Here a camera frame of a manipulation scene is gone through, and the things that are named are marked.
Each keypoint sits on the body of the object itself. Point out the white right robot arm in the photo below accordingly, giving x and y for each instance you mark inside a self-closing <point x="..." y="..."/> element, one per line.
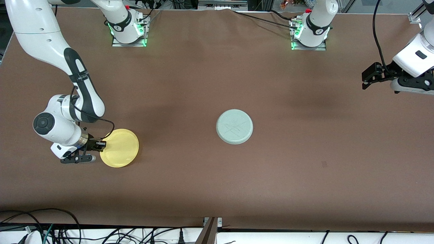
<point x="40" y="34"/>

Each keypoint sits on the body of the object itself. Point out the brown table cover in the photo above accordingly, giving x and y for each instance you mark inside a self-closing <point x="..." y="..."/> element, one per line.
<point x="217" y="74"/>

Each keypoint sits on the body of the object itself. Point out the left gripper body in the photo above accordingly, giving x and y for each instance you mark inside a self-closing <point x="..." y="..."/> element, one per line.
<point x="385" y="72"/>

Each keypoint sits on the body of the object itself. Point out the yellow round plate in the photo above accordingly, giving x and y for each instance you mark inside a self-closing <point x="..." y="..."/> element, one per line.
<point x="120" y="149"/>

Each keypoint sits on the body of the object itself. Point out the pale green round plate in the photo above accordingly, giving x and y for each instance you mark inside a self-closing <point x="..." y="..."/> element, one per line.
<point x="234" y="127"/>

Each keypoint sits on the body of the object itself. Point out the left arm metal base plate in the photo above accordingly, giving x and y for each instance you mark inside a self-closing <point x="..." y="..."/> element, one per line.
<point x="308" y="48"/>

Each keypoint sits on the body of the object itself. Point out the aluminium frame rail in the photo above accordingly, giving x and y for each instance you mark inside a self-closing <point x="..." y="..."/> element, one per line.
<point x="222" y="4"/>

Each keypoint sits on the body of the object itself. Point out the aluminium corner profile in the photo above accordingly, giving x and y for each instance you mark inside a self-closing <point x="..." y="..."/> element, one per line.
<point x="415" y="17"/>

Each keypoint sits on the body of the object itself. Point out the orange small objects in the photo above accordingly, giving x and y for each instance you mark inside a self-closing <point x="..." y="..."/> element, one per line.
<point x="284" y="4"/>

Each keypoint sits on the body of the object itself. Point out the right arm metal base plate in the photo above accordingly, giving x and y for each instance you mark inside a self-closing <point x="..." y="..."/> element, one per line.
<point x="129" y="44"/>

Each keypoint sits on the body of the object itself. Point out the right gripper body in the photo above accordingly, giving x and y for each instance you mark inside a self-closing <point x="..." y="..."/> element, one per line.
<point x="92" y="145"/>

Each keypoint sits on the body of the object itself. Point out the black power plug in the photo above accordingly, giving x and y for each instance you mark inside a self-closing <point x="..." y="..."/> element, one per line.
<point x="181" y="239"/>

